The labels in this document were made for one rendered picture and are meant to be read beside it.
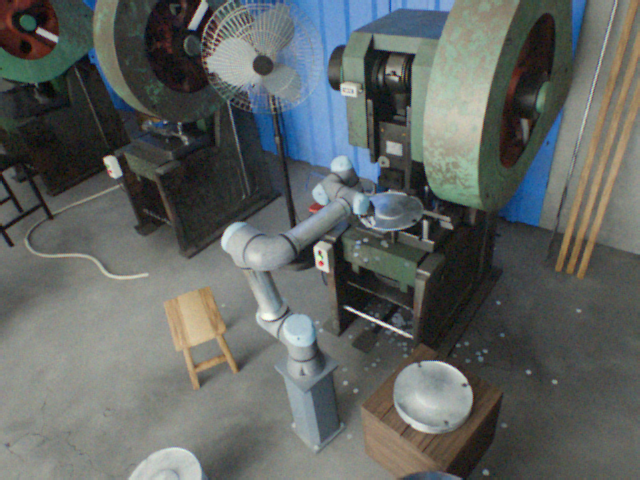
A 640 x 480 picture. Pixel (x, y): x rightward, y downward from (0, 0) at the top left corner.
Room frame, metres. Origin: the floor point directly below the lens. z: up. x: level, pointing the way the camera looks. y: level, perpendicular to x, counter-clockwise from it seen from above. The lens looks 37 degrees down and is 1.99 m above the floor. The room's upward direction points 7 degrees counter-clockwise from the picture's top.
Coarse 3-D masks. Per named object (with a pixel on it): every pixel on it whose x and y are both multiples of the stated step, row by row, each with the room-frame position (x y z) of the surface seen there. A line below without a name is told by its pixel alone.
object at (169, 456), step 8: (168, 448) 1.06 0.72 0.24; (176, 448) 1.06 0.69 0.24; (152, 456) 1.04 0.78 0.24; (160, 456) 1.04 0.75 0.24; (168, 456) 1.03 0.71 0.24; (176, 456) 1.03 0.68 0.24; (184, 456) 1.02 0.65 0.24; (192, 456) 1.02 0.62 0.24; (144, 464) 1.01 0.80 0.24; (152, 464) 1.01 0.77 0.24; (160, 464) 1.00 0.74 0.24; (168, 464) 1.00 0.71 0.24; (176, 464) 0.99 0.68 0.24; (184, 464) 0.99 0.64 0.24; (136, 472) 0.98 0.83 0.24; (144, 472) 0.98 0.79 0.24; (152, 472) 0.97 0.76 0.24; (160, 472) 0.97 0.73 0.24; (168, 472) 0.96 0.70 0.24; (176, 472) 0.96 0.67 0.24; (184, 472) 0.96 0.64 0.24; (192, 472) 0.96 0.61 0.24; (200, 472) 0.95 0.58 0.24
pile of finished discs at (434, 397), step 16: (416, 368) 1.19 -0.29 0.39; (432, 368) 1.18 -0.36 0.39; (448, 368) 1.17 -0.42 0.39; (400, 384) 1.13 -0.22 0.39; (416, 384) 1.12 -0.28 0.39; (432, 384) 1.10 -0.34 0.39; (448, 384) 1.10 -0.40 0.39; (464, 384) 1.10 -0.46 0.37; (400, 400) 1.06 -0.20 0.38; (416, 400) 1.05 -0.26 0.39; (432, 400) 1.04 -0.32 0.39; (448, 400) 1.03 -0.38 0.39; (464, 400) 1.02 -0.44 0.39; (416, 416) 0.98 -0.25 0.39; (432, 416) 0.98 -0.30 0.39; (448, 416) 0.97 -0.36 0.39; (464, 416) 0.96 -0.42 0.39; (432, 432) 0.93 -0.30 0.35; (448, 432) 0.93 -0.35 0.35
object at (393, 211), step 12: (384, 192) 1.88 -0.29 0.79; (396, 192) 1.87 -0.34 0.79; (384, 204) 1.78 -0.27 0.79; (396, 204) 1.77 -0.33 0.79; (408, 204) 1.77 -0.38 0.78; (420, 204) 1.76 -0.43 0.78; (384, 216) 1.69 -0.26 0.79; (396, 216) 1.68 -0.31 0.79; (408, 216) 1.68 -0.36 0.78; (420, 216) 1.67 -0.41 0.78; (384, 228) 1.61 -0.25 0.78; (396, 228) 1.60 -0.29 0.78
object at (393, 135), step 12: (384, 120) 1.82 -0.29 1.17; (396, 120) 1.80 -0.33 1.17; (384, 132) 1.80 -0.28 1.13; (396, 132) 1.76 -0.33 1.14; (384, 144) 1.80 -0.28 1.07; (396, 144) 1.76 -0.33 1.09; (384, 156) 1.79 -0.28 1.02; (396, 156) 1.76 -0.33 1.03; (384, 168) 1.77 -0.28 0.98; (396, 168) 1.76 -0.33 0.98; (420, 168) 1.79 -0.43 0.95; (384, 180) 1.75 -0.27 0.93; (396, 180) 1.72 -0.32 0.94; (408, 180) 1.73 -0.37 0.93
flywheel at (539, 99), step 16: (544, 16) 1.73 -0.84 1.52; (544, 32) 1.76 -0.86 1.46; (528, 48) 1.70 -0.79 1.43; (544, 48) 1.78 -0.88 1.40; (528, 64) 1.73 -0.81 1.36; (544, 64) 1.78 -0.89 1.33; (512, 80) 1.52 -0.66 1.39; (528, 80) 1.49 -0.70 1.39; (544, 80) 1.51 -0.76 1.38; (512, 96) 1.49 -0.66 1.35; (528, 96) 1.46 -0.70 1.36; (544, 96) 1.46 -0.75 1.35; (512, 112) 1.50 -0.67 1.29; (528, 112) 1.46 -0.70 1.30; (544, 112) 1.47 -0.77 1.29; (528, 128) 1.65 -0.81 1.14; (512, 144) 1.67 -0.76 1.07; (512, 160) 1.60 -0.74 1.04
